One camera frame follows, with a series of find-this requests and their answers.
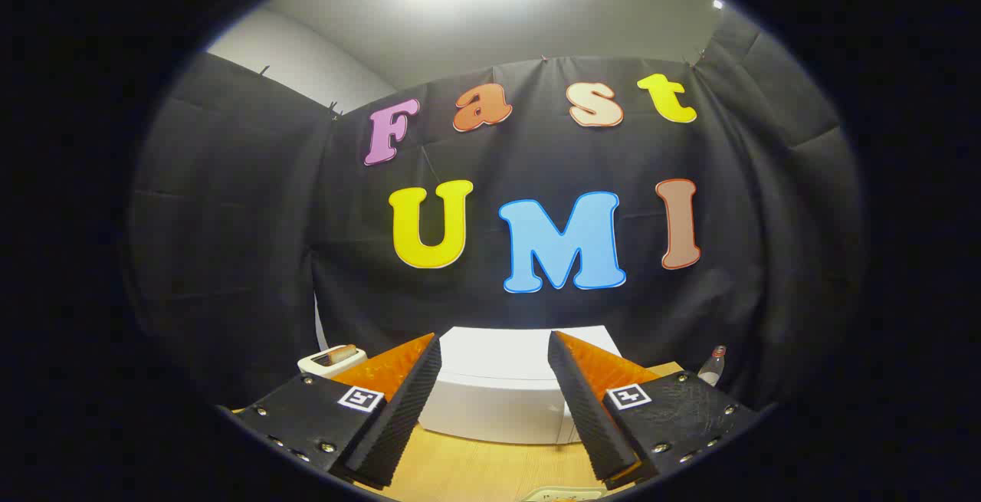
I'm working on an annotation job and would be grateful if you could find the cream toaster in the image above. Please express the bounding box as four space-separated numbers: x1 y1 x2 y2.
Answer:
297 343 368 377

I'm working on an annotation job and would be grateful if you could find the clear plastic water bottle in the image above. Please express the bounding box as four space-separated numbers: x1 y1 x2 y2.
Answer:
697 346 727 388

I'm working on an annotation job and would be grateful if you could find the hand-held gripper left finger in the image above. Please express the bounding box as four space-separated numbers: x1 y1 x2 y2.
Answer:
222 332 444 489

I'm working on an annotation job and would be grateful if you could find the white microwave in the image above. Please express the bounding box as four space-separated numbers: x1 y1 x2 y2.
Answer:
418 325 623 446

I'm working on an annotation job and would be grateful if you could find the white cherry print tray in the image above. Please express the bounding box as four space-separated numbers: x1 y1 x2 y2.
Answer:
521 486 608 502

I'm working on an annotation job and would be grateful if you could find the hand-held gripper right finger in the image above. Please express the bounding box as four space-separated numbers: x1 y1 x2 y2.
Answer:
547 330 760 491

